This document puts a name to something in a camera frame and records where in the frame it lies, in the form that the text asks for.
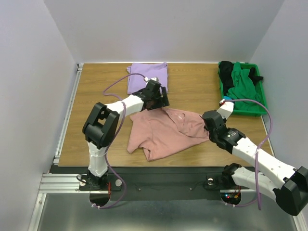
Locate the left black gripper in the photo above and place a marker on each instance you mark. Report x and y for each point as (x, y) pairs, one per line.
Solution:
(163, 102)

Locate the pink printed t shirt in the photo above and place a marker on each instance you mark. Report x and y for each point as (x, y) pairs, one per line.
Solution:
(165, 131)

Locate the left aluminium rail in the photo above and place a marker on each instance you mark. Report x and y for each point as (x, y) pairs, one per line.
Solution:
(63, 179)

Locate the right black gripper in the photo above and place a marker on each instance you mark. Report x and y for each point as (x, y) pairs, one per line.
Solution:
(212, 134)

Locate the green t shirt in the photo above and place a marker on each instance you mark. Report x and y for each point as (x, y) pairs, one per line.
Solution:
(243, 89)

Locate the black t shirt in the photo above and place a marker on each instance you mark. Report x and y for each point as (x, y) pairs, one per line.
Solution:
(225, 70)

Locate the blue garment in bin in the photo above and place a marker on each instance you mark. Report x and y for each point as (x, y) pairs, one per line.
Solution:
(226, 98)

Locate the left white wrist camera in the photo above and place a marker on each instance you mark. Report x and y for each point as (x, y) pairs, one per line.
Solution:
(146, 79)

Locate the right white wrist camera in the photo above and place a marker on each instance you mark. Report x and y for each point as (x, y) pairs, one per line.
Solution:
(225, 108)

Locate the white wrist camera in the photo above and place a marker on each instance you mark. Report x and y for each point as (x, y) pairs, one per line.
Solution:
(146, 79)
(225, 108)

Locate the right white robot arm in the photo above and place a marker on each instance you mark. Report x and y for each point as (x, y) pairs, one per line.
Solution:
(285, 184)

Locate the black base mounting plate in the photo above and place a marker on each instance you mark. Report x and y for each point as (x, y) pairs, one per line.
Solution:
(159, 183)

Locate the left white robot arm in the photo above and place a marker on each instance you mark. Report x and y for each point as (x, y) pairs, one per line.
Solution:
(105, 121)

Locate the green plastic bin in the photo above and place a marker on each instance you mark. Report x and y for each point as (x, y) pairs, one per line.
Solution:
(259, 88)

